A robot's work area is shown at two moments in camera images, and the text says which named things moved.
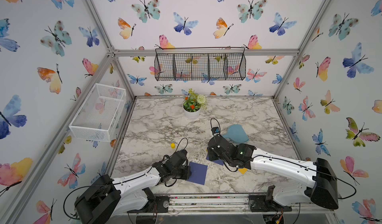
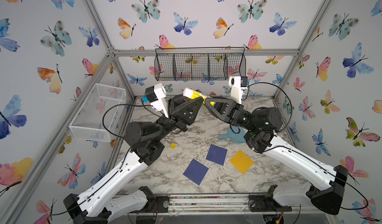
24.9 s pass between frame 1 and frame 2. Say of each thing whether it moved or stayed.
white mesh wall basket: stayed
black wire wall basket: stayed
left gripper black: moved
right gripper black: moved
